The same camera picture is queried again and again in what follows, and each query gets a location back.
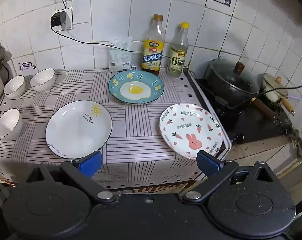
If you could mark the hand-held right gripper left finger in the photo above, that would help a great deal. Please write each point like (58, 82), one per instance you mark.
(91, 163)

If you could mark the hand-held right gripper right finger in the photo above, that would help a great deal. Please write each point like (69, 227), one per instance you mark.
(208, 162)

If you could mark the white plate with bunny print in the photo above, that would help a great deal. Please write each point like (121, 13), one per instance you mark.
(191, 130)

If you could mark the white plate with sun print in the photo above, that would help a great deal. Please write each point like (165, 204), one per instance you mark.
(76, 130)

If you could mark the blue plate with egg print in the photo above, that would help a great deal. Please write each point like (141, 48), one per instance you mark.
(136, 88)

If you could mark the white bowl with dark rim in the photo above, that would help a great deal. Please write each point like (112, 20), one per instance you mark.
(14, 87)
(8, 124)
(42, 80)

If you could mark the black stove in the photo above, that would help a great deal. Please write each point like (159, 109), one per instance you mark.
(253, 130)

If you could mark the glass pot lid wooden knob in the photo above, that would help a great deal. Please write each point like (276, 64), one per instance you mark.
(231, 77)

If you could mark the cream enamel milk pot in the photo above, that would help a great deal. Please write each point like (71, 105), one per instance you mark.
(273, 85)

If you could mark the clear vinegar bottle yellow cap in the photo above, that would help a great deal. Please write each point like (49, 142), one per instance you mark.
(177, 60)

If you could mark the white plastic salt bag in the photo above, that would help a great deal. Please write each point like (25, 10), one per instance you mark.
(119, 55)

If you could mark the cooking wine bottle yellow label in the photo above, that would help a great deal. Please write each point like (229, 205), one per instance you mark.
(153, 55)

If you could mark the black power adapter in socket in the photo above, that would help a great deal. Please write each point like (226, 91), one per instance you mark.
(69, 17)

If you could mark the black plug-in charger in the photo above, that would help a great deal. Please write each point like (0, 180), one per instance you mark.
(58, 19)

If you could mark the small white wall sticker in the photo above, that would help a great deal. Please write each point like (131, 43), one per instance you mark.
(27, 65)

